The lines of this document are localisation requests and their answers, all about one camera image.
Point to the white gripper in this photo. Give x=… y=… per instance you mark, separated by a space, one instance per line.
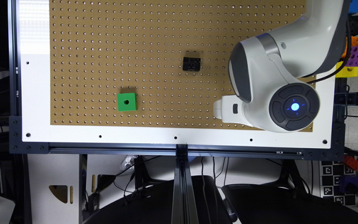
x=230 y=109

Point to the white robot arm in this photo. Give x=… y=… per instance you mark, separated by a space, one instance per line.
x=265 y=70

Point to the black block on pegboard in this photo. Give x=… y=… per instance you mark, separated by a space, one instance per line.
x=191 y=64

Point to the green cube block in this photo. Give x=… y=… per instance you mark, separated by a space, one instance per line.
x=126 y=102

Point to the yellow block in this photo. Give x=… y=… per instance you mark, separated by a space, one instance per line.
x=347 y=72

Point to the dark blue block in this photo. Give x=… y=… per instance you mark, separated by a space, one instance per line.
x=348 y=184

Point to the orange block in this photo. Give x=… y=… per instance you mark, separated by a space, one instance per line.
x=354 y=43

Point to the black block at edge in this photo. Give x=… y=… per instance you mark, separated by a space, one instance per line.
x=353 y=20

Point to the brown pegboard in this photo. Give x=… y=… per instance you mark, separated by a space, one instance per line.
x=99 y=49

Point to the black chair right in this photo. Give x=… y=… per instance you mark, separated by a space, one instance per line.
x=262 y=204

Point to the black chair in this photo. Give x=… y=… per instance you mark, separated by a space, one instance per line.
x=156 y=205
x=262 y=204

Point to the fiducial marker board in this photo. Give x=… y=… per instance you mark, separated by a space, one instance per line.
x=330 y=174

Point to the black chair left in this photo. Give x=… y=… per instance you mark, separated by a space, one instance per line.
x=156 y=205

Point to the white cabinet panel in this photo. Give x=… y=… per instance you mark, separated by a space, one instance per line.
x=54 y=181

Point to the white table board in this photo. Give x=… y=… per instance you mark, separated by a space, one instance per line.
x=33 y=47

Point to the black aluminium frame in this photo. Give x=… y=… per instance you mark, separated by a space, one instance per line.
x=183 y=207

